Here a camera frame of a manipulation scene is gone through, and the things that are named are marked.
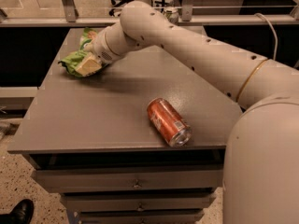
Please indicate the grey drawer cabinet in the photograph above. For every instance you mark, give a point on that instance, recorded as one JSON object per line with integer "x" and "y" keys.
{"x": 102, "y": 121}

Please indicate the cabinet drawer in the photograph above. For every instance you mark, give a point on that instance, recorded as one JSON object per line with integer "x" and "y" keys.
{"x": 122, "y": 179}
{"x": 139, "y": 202}
{"x": 187, "y": 216}

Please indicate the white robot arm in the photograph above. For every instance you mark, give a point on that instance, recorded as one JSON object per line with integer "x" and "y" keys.
{"x": 261, "y": 168}

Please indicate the black leather shoe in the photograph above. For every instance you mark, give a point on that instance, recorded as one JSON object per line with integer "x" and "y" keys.
{"x": 22, "y": 213}

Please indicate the middle cabinet drawer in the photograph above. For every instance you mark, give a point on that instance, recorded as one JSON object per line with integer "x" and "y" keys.
{"x": 139, "y": 202}

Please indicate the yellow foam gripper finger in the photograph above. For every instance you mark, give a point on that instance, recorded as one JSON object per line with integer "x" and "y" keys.
{"x": 88, "y": 66}

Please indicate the grey metal railing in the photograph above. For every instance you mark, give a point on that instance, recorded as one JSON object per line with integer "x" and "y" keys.
{"x": 80, "y": 13}

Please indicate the top cabinet drawer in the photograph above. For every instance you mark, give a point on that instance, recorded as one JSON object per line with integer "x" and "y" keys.
{"x": 122, "y": 179}

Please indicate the red soda can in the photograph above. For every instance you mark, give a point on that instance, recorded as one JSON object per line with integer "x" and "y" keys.
{"x": 169, "y": 123}

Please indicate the green rice chip bag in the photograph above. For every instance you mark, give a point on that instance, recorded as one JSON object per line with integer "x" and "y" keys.
{"x": 74, "y": 58}

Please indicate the bottom cabinet drawer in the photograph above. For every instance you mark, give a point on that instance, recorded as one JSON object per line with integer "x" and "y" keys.
{"x": 187, "y": 216}

